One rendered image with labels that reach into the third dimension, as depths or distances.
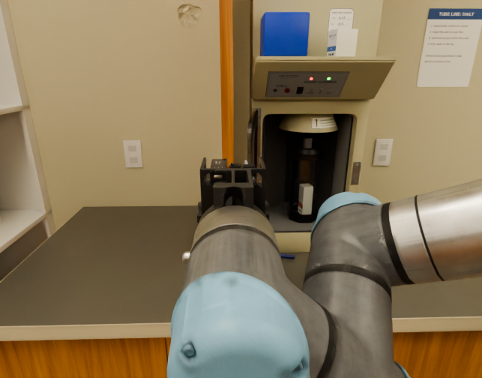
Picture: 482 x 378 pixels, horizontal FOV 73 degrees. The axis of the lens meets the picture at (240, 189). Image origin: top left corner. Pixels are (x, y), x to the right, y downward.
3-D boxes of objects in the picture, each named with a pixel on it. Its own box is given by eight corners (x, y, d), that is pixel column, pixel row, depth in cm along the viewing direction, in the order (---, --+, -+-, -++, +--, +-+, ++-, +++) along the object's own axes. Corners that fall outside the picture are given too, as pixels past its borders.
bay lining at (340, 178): (254, 201, 123) (255, 105, 111) (322, 200, 124) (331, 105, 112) (260, 231, 100) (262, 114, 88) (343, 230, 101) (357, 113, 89)
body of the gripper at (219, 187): (263, 155, 40) (276, 188, 29) (261, 219, 43) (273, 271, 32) (201, 156, 40) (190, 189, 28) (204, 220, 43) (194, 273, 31)
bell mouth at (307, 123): (275, 124, 108) (276, 106, 106) (328, 123, 109) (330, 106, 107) (283, 133, 91) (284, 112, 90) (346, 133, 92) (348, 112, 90)
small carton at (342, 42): (326, 58, 81) (328, 31, 79) (345, 58, 81) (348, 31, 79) (335, 57, 76) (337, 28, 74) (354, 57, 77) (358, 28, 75)
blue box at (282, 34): (259, 58, 83) (260, 18, 80) (298, 58, 83) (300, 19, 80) (263, 56, 73) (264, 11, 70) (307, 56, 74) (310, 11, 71)
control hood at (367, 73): (251, 98, 87) (251, 58, 84) (371, 98, 88) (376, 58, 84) (253, 102, 76) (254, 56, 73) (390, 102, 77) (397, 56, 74)
